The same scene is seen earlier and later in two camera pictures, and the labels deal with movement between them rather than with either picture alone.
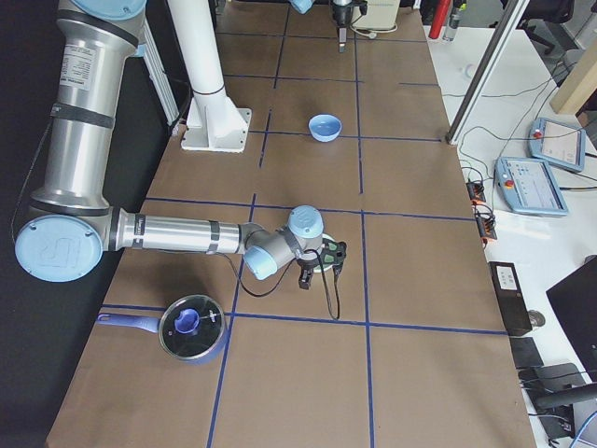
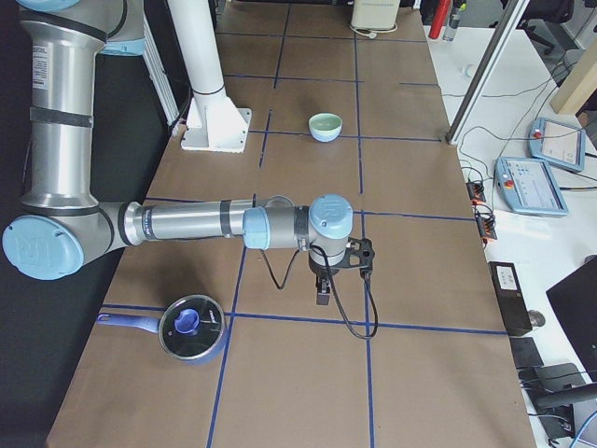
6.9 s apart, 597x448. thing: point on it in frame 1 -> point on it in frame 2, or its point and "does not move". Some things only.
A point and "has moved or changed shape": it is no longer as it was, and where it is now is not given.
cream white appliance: (381, 15) does not move
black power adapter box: (510, 298) does not move
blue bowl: (325, 128) does not move
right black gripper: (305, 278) -> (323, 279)
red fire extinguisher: (441, 12) does not move
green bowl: (327, 254) has moved or changed shape
